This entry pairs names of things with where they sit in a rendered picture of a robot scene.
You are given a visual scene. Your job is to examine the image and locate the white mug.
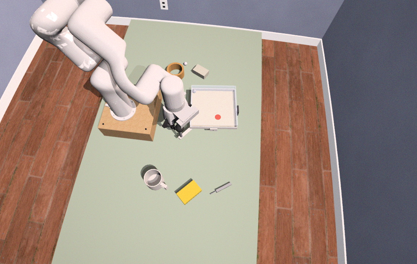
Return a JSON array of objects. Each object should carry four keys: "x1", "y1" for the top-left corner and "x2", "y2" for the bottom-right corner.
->
[{"x1": 144, "y1": 169, "x2": 168, "y2": 190}]

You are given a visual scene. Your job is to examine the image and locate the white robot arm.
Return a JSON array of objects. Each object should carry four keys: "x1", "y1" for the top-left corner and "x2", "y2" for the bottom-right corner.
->
[{"x1": 30, "y1": 0, "x2": 199, "y2": 129}]

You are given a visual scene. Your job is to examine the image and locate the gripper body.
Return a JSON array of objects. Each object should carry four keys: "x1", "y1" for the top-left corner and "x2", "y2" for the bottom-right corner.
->
[{"x1": 163, "y1": 105, "x2": 179, "y2": 125}]

